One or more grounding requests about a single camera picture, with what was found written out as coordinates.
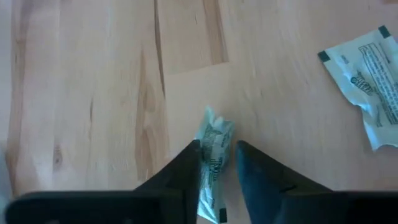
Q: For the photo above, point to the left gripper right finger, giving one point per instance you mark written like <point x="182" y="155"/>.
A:
<point x="261" y="186"/>

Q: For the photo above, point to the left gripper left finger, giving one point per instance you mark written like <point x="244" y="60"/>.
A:
<point x="183" y="186"/>

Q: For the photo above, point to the green white stevia packet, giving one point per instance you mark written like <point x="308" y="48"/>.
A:
<point x="367" y="87"/>
<point x="217" y="140"/>

